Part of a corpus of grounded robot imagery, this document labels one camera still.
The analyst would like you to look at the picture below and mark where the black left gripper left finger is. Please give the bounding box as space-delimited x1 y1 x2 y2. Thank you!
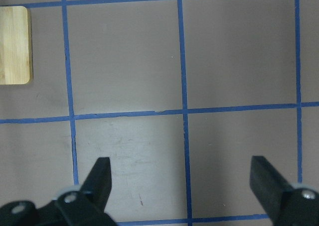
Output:
80 157 111 211

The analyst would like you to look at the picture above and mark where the wooden cup rack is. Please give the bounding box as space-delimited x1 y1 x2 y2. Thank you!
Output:
0 6 33 85

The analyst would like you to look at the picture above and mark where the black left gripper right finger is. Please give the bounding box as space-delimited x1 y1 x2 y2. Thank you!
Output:
249 156 294 225

